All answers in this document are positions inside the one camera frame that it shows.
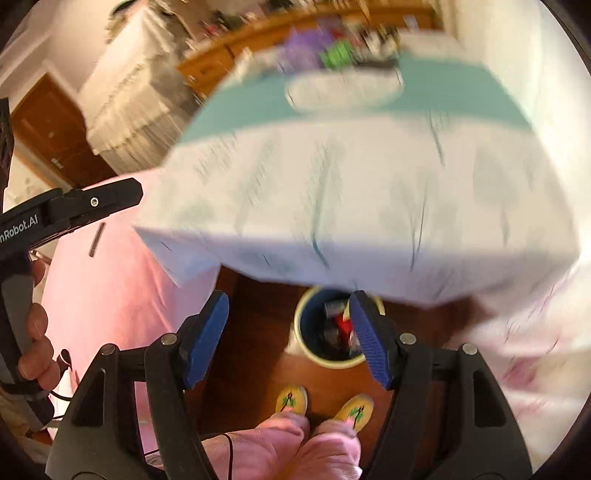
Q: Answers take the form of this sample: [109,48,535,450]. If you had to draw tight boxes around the green crumpled paper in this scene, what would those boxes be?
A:
[320,40,356,70]

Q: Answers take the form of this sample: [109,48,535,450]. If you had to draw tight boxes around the purple plastic bag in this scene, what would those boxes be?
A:
[277,27,335,74]

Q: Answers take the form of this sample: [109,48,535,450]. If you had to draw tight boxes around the white cloth covered furniture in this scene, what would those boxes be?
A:
[78,1,198,175]

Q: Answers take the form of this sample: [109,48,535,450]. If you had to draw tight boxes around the left hand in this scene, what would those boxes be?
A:
[17,260,62,393]

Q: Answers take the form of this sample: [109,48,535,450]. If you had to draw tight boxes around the pink pajama legs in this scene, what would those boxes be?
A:
[202,412,363,479]

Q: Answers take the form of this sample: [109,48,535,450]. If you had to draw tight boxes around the blue trash bin cream rim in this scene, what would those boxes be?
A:
[290,287,366,370]

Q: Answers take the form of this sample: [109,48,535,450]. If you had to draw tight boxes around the yellow slipper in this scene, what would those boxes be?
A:
[334,394,375,433]
[274,385,308,416]

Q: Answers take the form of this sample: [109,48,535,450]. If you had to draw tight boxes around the white tree print bedsheet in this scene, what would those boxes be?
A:
[135,37,579,310]

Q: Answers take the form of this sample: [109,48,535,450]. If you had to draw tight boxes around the wooden headboard cabinet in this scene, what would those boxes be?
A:
[177,1,443,98]

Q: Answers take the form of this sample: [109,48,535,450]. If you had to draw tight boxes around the pink fringed blanket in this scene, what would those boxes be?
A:
[447,263,590,470]

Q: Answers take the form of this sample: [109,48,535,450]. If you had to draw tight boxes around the red box in bin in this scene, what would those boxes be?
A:
[335,314,353,348]

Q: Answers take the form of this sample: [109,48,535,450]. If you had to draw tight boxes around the left yellow slipper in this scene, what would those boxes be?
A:
[274,385,308,416]

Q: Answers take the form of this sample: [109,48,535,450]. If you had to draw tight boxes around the right yellow slipper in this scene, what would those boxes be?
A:
[334,394,375,433]

